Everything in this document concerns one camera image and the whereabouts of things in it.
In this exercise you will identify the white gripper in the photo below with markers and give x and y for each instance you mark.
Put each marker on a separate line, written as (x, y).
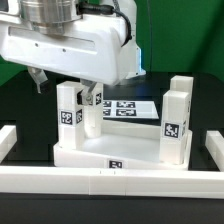
(91, 48)

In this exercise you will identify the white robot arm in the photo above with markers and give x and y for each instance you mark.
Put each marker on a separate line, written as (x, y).
(50, 16)

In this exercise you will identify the white U-shaped fence frame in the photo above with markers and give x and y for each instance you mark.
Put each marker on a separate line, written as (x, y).
(97, 181)

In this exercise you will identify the white desk top tray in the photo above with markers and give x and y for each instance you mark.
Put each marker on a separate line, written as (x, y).
(121, 145)

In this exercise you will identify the fiducial marker sheet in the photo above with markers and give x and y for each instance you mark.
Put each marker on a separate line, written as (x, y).
(129, 109)

